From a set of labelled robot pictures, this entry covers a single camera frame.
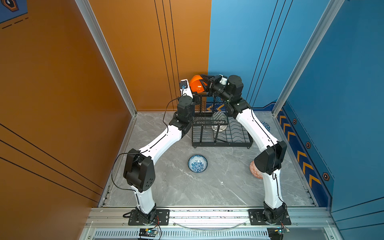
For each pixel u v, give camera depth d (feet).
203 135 2.93
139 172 1.53
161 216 2.43
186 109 1.96
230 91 2.04
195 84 2.52
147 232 2.31
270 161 1.73
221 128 3.55
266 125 3.47
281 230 2.29
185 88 2.08
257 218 2.38
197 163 3.00
